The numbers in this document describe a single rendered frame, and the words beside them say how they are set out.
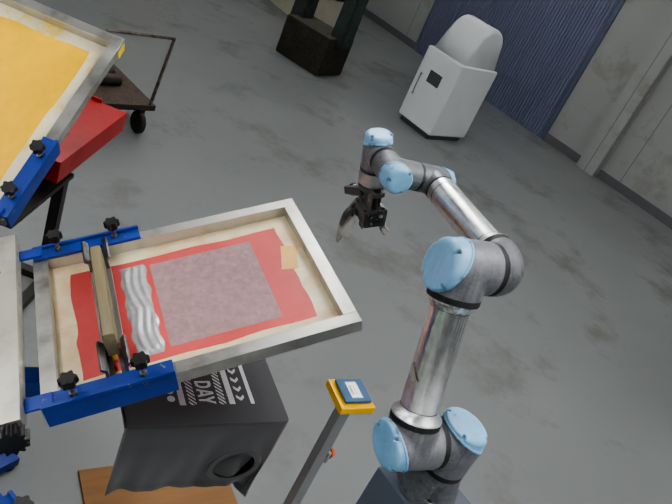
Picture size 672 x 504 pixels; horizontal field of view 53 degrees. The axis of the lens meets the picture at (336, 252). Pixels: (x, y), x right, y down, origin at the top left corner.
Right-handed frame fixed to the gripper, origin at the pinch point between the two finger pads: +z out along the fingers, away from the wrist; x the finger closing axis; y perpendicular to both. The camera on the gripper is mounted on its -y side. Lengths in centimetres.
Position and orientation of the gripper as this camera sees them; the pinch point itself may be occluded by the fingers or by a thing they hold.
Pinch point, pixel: (359, 237)
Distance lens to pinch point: 196.0
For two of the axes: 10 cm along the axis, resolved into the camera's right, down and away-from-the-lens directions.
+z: -1.0, 7.9, 6.1
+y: 3.5, 6.0, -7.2
